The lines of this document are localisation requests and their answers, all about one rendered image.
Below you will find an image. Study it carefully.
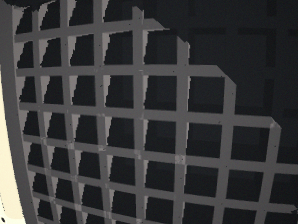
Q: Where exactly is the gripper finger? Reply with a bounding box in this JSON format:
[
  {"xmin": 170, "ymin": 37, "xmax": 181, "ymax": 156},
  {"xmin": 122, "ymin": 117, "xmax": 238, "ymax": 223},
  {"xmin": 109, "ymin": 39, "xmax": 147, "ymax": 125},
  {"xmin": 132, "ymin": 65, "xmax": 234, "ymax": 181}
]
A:
[{"xmin": 0, "ymin": 73, "xmax": 24, "ymax": 219}]

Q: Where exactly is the black well plate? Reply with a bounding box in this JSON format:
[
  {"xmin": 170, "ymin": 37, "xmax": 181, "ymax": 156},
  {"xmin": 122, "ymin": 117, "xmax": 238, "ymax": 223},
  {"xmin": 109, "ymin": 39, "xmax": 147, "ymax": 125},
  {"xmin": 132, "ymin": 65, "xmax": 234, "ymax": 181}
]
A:
[{"xmin": 0, "ymin": 0, "xmax": 298, "ymax": 224}]

